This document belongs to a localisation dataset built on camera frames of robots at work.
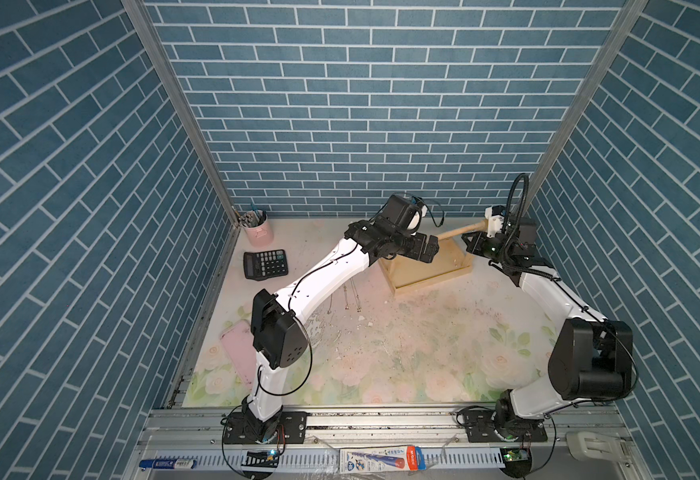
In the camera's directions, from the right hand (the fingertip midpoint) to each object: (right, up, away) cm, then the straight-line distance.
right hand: (466, 236), depth 88 cm
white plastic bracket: (+25, -51, -18) cm, 59 cm away
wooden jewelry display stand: (0, -7, +14) cm, 15 cm away
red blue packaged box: (-26, -53, -19) cm, 62 cm away
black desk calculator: (-66, -10, +16) cm, 68 cm away
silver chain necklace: (-42, -24, +8) cm, 49 cm away
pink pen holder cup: (-67, +1, +17) cm, 69 cm away
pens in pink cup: (-72, +7, +19) cm, 75 cm away
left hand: (-12, -3, -10) cm, 16 cm away
